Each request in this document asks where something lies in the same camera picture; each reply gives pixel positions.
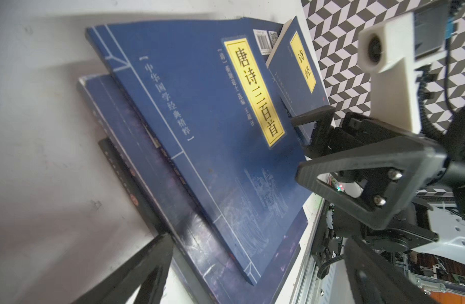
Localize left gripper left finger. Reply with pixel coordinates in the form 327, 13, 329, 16
74, 234, 174, 303

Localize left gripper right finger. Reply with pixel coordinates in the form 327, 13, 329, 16
344, 237, 436, 304

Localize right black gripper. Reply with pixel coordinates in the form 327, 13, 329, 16
290, 105, 447, 230

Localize purple blue barcode book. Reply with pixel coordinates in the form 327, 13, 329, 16
77, 75, 308, 303

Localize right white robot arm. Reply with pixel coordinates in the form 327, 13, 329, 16
291, 106, 465, 252

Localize dark blue bottom book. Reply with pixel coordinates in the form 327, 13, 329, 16
98, 138, 198, 303

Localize blue book far right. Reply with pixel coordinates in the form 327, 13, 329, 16
266, 17, 329, 144

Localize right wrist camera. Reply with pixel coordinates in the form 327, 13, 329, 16
357, 1, 450, 134

